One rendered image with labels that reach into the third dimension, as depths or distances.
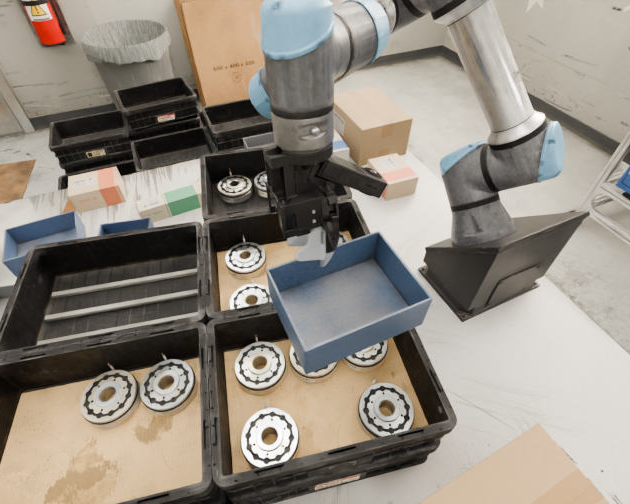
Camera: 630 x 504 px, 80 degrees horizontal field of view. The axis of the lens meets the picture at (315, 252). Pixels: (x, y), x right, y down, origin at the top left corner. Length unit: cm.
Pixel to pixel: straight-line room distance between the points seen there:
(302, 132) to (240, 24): 308
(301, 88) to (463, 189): 62
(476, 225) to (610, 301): 153
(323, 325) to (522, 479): 43
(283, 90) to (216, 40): 304
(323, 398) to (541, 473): 39
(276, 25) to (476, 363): 87
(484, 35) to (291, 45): 51
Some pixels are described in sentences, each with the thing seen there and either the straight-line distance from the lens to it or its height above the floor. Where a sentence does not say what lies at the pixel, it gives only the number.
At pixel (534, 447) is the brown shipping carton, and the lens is 84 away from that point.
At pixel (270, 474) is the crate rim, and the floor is 93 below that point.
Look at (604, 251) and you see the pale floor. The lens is 270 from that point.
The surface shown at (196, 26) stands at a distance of 344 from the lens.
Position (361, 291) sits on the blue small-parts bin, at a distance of 63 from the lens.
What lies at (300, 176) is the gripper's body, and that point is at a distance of 50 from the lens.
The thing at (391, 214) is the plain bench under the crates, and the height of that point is 70.
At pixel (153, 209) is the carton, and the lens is 136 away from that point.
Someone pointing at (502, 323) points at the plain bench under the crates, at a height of 70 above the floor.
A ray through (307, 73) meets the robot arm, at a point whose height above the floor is 141.
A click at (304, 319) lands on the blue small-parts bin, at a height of 107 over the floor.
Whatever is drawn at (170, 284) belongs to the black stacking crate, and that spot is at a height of 83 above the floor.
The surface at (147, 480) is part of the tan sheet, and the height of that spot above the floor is 83.
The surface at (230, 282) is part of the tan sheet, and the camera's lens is 97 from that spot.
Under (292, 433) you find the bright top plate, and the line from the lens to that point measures 75.
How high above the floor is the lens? 158
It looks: 47 degrees down
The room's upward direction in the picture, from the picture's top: straight up
